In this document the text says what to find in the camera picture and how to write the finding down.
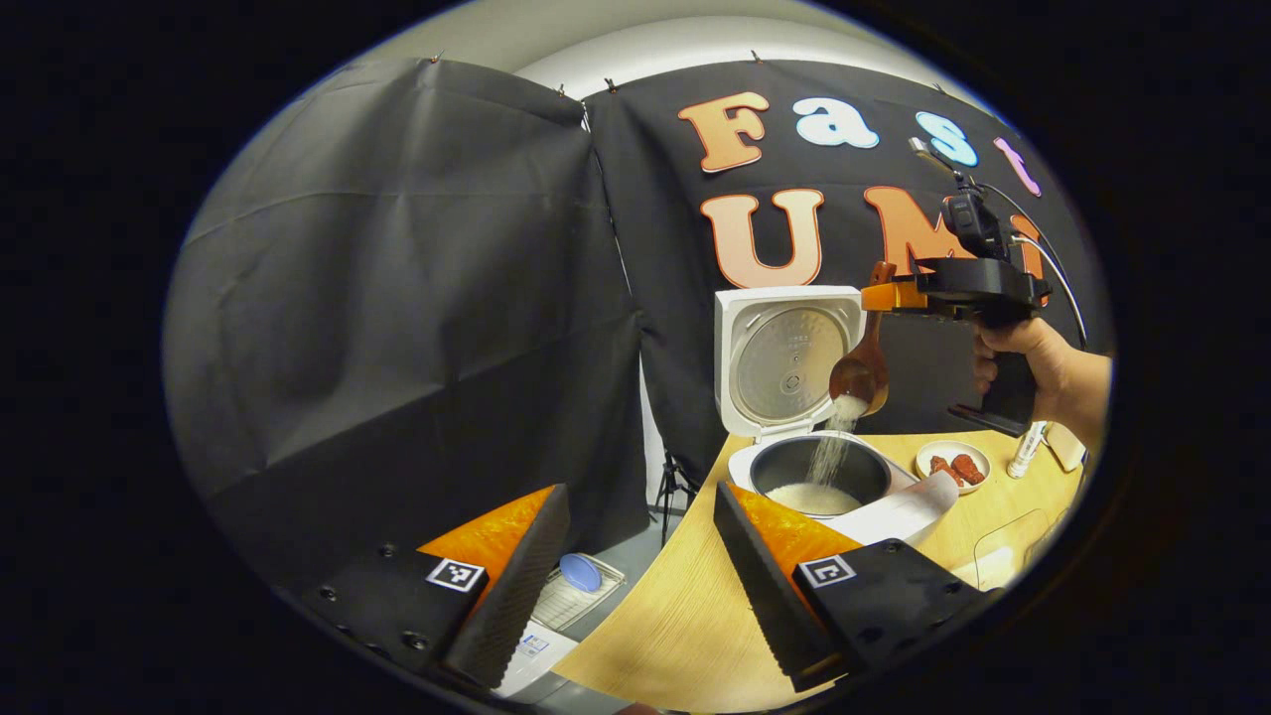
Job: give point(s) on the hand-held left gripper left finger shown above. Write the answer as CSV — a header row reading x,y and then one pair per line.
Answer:
x,y
511,606

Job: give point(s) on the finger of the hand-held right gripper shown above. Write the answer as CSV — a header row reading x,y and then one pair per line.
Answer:
x,y
894,296

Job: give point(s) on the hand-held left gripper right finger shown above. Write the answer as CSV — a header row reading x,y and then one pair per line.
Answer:
x,y
760,596

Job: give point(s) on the brown wooden spoon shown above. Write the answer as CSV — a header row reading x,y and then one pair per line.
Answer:
x,y
862,372

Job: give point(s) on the white rice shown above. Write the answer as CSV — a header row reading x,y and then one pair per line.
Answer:
x,y
814,499

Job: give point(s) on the white rice cooker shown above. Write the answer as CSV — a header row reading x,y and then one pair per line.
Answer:
x,y
894,511

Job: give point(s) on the white floor box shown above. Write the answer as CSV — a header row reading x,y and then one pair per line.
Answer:
x,y
531,655

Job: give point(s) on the blue round lid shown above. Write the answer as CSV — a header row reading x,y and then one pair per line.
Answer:
x,y
581,573

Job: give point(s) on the black tripod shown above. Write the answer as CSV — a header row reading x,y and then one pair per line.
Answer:
x,y
673,487

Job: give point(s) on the white drink bottle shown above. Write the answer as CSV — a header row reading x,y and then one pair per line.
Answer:
x,y
1025,452

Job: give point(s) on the red meat piece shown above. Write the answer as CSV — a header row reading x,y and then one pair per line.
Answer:
x,y
943,469
968,469

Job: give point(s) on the cream toaster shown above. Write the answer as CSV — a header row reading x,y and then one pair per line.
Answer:
x,y
1067,447

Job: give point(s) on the white round plate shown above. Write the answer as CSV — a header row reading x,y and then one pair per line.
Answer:
x,y
978,487

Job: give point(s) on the clear plastic container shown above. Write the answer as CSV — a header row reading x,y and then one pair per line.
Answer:
x,y
1008,556

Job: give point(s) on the black backdrop cloth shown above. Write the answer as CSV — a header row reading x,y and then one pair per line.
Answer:
x,y
397,298

